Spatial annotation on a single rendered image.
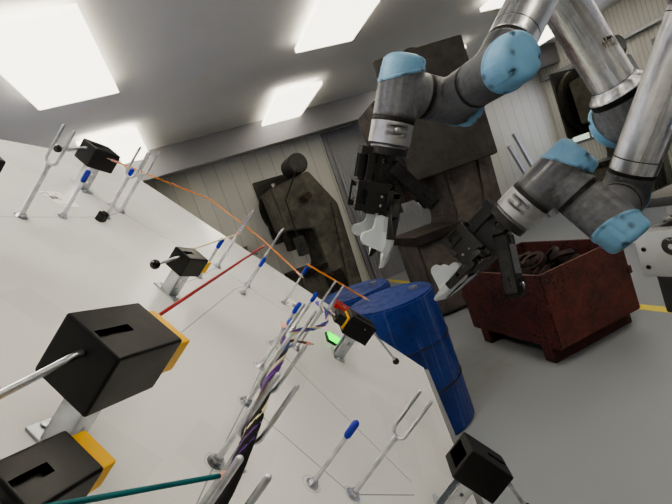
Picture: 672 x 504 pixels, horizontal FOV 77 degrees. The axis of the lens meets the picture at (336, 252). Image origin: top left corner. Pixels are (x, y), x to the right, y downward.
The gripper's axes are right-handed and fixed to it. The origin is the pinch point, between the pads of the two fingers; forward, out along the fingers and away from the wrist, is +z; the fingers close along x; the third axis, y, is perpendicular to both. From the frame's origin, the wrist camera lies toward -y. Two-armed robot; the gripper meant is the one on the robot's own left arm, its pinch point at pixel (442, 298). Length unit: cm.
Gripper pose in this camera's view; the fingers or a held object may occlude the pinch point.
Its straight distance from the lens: 86.1
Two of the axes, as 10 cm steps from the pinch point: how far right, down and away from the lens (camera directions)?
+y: -5.4, -7.2, 4.3
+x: -6.2, 0.0, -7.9
